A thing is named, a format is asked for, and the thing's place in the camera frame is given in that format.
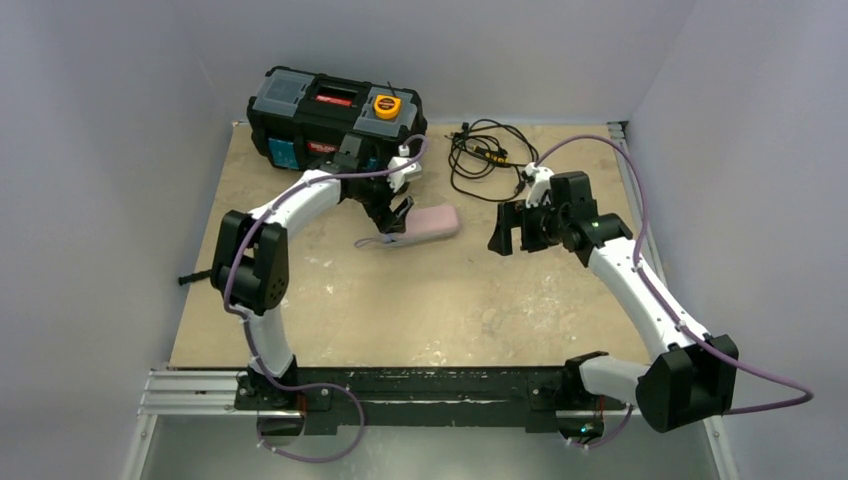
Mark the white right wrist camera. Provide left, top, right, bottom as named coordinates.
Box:
left=521, top=163, right=554, bottom=208

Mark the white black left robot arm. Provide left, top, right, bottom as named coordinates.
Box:
left=210, top=134, right=418, bottom=410

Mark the black plastic toolbox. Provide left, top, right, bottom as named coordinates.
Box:
left=246, top=66, right=428, bottom=171

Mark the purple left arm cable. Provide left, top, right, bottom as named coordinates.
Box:
left=222, top=134, right=430, bottom=465

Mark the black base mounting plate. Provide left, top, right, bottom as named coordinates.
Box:
left=234, top=365, right=625, bottom=439

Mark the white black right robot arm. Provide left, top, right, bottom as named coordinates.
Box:
left=487, top=166, right=739, bottom=433

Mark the black coiled cable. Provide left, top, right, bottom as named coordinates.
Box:
left=445, top=119, right=541, bottom=203

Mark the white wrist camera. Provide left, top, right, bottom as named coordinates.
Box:
left=521, top=163, right=554, bottom=208
left=387, top=145, right=423, bottom=193

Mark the yellow tape measure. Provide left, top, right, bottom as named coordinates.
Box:
left=372, top=94, right=403, bottom=121

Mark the left blue toolbox latch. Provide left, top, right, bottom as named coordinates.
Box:
left=267, top=138, right=300, bottom=170

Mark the pink umbrella case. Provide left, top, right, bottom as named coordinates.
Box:
left=354, top=205, right=461, bottom=248

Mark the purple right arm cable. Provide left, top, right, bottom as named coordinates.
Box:
left=533, top=134, right=815, bottom=450

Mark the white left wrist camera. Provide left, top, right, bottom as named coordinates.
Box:
left=387, top=145, right=423, bottom=193

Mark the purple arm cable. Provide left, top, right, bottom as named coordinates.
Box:
left=533, top=134, right=815, bottom=450
left=222, top=134, right=430, bottom=465

